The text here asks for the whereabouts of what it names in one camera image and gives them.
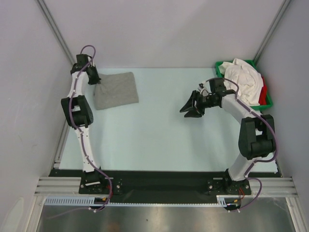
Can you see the green plastic bin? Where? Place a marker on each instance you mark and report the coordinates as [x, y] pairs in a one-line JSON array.
[[257, 108]]

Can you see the left aluminium corner post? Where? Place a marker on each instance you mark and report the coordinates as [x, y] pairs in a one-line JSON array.
[[55, 31]]

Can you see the red t-shirt in bin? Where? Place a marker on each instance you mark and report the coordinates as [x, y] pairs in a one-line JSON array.
[[263, 93]]

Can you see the aluminium front rail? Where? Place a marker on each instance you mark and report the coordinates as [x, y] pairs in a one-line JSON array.
[[69, 186]]

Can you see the aluminium corner post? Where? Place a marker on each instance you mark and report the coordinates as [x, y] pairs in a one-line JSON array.
[[55, 31], [271, 30]]

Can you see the white t-shirt in bin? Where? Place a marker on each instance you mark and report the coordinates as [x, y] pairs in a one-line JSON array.
[[243, 78]]

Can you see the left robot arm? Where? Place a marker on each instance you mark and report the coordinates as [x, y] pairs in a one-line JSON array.
[[79, 116]]

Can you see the right aluminium corner post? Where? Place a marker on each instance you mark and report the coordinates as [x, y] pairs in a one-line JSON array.
[[271, 30]]

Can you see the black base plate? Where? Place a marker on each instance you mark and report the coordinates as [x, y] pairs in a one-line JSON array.
[[162, 187]]

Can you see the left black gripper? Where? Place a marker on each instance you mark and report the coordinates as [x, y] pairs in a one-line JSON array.
[[97, 79]]

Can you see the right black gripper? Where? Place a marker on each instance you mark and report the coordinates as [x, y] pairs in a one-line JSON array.
[[190, 103]]

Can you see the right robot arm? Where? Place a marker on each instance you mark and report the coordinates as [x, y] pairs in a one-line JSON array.
[[257, 139]]

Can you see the white cable duct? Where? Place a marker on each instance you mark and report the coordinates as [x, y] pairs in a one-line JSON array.
[[97, 202]]

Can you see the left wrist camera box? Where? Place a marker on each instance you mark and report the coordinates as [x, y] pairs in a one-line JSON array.
[[84, 61]]

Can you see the grey t-shirt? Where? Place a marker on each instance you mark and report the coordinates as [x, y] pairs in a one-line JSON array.
[[115, 90]]

